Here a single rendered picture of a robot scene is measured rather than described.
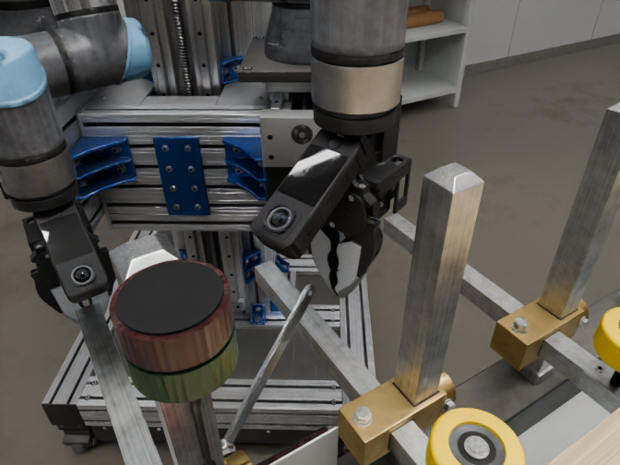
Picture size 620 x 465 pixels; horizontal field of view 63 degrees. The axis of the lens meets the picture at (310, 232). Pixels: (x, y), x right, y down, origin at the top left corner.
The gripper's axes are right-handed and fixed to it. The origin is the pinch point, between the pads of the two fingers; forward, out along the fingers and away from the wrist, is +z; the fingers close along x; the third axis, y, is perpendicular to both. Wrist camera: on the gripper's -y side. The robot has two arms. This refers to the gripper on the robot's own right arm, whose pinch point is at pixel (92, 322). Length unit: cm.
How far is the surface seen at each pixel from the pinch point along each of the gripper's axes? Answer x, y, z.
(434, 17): -238, 186, 26
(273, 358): -14.4, -24.8, -8.7
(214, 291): -6.0, -36.5, -31.1
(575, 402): -61, -36, 21
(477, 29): -309, 212, 49
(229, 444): -7.7, -27.5, -3.0
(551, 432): -54, -37, 21
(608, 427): -37, -47, -7
